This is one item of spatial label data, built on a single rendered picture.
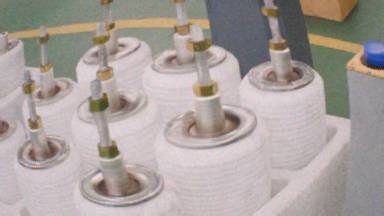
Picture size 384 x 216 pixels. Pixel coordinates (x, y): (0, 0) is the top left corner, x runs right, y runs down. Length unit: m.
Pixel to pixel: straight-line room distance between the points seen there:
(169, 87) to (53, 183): 0.22
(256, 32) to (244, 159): 0.39
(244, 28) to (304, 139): 0.31
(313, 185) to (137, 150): 0.17
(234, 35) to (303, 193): 0.39
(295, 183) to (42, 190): 0.25
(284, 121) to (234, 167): 0.10
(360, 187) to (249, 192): 0.13
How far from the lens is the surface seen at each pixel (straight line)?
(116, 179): 0.62
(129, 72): 0.91
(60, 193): 0.69
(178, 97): 0.83
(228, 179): 0.68
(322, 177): 0.76
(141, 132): 0.76
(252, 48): 1.07
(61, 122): 0.84
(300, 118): 0.77
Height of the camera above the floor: 0.54
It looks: 23 degrees down
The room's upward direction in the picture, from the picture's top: 9 degrees counter-clockwise
